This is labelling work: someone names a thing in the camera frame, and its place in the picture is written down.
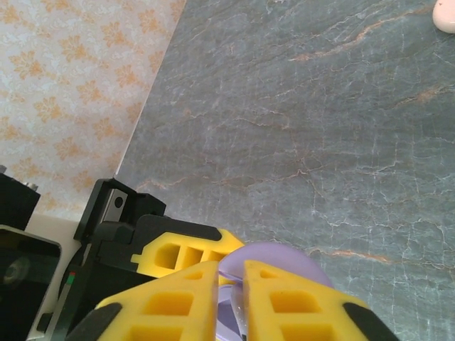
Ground purple earbud charging case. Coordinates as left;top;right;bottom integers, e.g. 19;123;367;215
215;242;336;341

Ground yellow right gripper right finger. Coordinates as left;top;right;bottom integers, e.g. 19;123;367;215
243;259;402;341

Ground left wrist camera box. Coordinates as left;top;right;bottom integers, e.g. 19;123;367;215
0;212;90;341

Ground pink earbud charging case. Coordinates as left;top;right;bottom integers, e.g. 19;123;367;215
432;0;455;35

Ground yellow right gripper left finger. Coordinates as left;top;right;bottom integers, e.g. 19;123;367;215
65;261;219;341

